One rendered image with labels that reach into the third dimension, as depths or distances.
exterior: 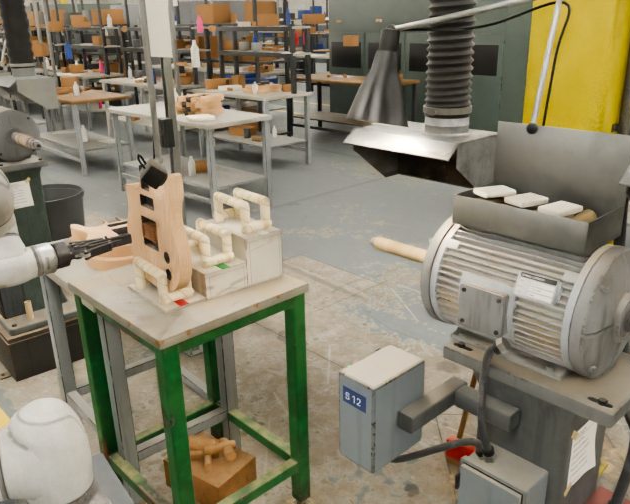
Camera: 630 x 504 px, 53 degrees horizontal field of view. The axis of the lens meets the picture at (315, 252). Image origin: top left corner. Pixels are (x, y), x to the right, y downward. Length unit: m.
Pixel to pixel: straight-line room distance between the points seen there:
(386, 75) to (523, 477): 0.85
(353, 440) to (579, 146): 0.73
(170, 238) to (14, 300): 1.89
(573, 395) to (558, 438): 0.11
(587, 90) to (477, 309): 1.10
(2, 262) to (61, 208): 2.52
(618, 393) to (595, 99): 1.12
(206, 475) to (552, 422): 1.60
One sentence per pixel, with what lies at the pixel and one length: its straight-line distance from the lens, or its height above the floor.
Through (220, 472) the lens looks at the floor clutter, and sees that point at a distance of 2.64.
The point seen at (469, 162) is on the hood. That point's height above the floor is 1.48.
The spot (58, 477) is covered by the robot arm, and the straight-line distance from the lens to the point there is 1.60.
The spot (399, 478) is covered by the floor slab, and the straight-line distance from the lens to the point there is 2.79.
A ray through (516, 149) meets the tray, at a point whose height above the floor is 1.51.
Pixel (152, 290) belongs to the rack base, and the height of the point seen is 0.94.
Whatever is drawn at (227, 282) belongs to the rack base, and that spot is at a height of 0.97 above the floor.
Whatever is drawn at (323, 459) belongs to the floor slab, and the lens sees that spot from 2.87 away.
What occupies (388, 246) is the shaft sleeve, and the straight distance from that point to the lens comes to 1.55.
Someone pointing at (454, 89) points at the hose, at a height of 1.63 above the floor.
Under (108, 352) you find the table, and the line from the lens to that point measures 2.40.
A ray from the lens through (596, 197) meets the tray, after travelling 1.35.
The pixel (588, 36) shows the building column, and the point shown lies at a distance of 2.21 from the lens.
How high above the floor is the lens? 1.78
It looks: 20 degrees down
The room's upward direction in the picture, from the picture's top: 1 degrees counter-clockwise
